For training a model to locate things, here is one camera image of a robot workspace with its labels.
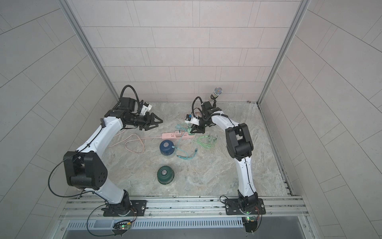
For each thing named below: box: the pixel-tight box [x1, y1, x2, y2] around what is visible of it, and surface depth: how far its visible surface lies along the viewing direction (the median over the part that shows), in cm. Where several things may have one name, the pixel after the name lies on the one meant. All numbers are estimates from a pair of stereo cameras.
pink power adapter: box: [175, 130, 183, 138], surface depth 93 cm
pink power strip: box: [161, 132, 195, 140], surface depth 96 cm
